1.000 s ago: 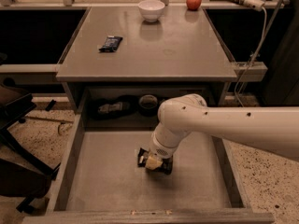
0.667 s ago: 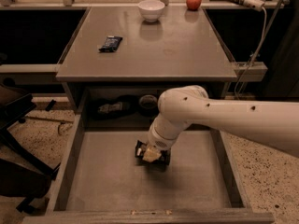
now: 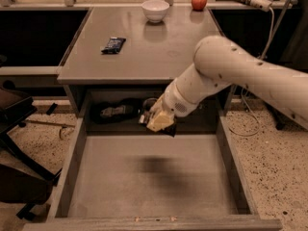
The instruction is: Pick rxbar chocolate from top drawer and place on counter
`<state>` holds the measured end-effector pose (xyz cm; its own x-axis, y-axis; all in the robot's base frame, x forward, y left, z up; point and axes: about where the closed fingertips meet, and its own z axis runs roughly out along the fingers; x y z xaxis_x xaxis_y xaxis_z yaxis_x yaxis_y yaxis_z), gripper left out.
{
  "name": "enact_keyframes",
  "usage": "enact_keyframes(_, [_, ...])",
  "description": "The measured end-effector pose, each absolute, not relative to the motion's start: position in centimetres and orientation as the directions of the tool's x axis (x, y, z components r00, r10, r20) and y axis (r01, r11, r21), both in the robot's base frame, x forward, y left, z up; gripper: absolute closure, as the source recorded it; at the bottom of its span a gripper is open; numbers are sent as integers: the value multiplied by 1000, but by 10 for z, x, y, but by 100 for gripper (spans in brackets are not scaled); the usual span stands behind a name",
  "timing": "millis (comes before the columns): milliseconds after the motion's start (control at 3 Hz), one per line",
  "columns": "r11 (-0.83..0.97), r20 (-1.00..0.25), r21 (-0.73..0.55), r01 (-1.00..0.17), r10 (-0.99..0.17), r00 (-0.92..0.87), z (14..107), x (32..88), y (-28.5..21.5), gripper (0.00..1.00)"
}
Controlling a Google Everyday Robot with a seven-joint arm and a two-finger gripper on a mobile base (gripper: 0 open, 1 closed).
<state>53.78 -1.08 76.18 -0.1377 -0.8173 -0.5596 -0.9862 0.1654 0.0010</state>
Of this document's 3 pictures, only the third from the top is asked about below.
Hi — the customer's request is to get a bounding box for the white ceramic bowl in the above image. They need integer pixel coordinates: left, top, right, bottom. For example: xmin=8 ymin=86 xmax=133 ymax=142
xmin=141 ymin=0 xmax=169 ymax=23

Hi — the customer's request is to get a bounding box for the white power cable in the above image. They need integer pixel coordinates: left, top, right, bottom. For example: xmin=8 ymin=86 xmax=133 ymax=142
xmin=228 ymin=7 xmax=277 ymax=138

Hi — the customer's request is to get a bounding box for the open grey top drawer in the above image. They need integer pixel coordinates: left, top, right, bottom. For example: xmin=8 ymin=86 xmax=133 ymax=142
xmin=22 ymin=89 xmax=282 ymax=231

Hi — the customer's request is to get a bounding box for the black cloth with grey object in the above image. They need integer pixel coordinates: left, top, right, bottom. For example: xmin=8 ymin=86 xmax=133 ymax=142
xmin=90 ymin=98 xmax=142 ymax=124

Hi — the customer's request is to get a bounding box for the dark blue snack bar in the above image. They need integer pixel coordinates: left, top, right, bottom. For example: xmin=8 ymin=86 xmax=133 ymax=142
xmin=101 ymin=37 xmax=126 ymax=54

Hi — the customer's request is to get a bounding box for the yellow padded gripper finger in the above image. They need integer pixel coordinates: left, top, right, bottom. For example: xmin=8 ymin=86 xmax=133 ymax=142
xmin=146 ymin=111 xmax=174 ymax=132

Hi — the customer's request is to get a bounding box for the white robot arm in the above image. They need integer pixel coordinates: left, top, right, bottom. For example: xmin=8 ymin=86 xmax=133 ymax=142
xmin=147 ymin=36 xmax=308 ymax=132

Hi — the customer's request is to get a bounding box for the red apple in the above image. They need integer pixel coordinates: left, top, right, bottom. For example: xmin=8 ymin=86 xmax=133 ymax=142
xmin=191 ymin=0 xmax=207 ymax=11

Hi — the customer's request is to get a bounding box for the grey counter cabinet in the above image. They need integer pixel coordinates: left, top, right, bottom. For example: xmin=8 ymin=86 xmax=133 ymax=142
xmin=58 ymin=4 xmax=222 ymax=109

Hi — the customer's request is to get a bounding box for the black office chair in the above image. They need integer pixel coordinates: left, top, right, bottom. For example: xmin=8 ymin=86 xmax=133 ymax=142
xmin=0 ymin=81 xmax=62 ymax=220

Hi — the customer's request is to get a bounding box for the brown rxbar chocolate wrapper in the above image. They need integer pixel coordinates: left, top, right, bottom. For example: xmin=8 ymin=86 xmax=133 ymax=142
xmin=139 ymin=111 xmax=176 ymax=137

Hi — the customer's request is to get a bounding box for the black tape roll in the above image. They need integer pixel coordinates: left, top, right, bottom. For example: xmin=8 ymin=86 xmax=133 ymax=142
xmin=142 ymin=97 xmax=157 ymax=112

